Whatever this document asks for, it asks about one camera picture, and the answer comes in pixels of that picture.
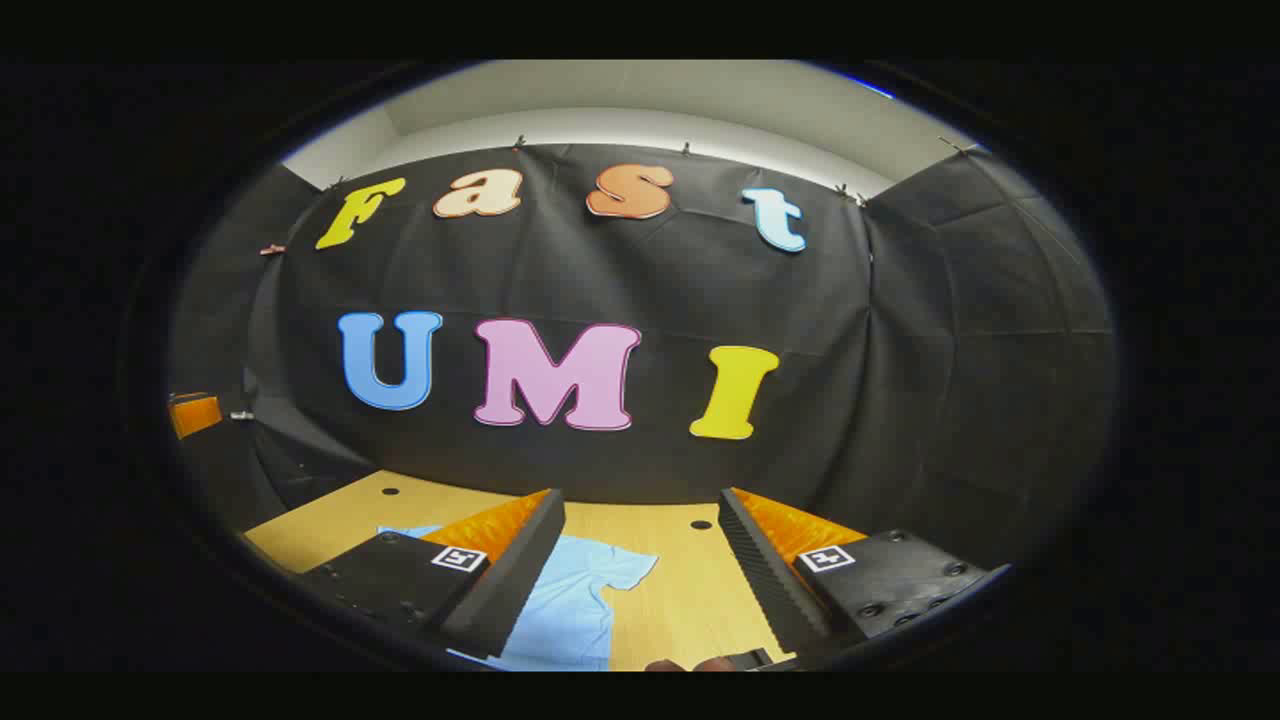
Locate light blue T-shirt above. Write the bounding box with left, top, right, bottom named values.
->
left=378, top=524, right=659, bottom=672

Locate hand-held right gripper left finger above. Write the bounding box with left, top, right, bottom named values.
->
left=298, top=488, right=567, bottom=661

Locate black backdrop cloth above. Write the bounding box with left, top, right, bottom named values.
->
left=168, top=143, right=1116, bottom=576

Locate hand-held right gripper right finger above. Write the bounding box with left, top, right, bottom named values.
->
left=717, top=487, right=1013, bottom=659

